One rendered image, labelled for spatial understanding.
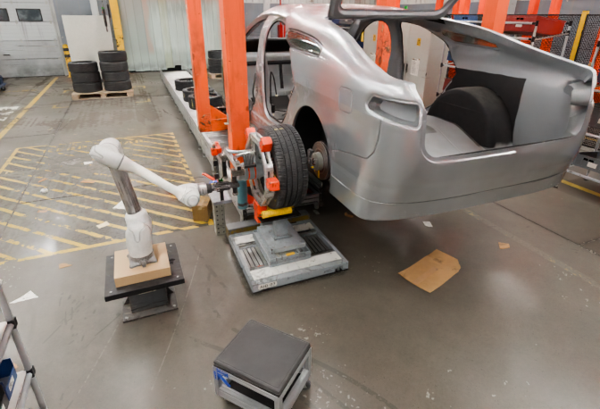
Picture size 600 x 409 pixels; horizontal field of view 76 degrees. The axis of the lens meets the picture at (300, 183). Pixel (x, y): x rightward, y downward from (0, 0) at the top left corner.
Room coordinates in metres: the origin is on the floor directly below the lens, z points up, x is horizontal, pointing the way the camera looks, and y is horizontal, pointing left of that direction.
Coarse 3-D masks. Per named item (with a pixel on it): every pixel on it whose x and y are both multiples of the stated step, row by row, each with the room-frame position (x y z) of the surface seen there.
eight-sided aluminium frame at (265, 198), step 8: (248, 136) 2.93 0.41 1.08; (256, 136) 2.88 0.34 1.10; (248, 144) 2.95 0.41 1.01; (256, 144) 2.73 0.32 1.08; (264, 160) 2.59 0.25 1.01; (264, 168) 2.55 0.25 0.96; (272, 168) 2.57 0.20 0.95; (264, 176) 2.56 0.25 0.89; (272, 176) 2.56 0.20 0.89; (256, 184) 2.94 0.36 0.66; (264, 184) 2.57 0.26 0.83; (256, 192) 2.88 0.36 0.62; (264, 192) 2.57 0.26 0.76; (272, 192) 2.56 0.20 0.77; (256, 200) 2.79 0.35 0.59; (264, 200) 2.60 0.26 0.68
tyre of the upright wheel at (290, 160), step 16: (272, 128) 2.83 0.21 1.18; (288, 128) 2.86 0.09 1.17; (288, 144) 2.67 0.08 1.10; (288, 160) 2.59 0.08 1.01; (304, 160) 2.63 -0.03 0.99; (288, 176) 2.55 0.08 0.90; (304, 176) 2.60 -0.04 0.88; (288, 192) 2.56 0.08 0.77; (304, 192) 2.62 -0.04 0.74; (272, 208) 2.68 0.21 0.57
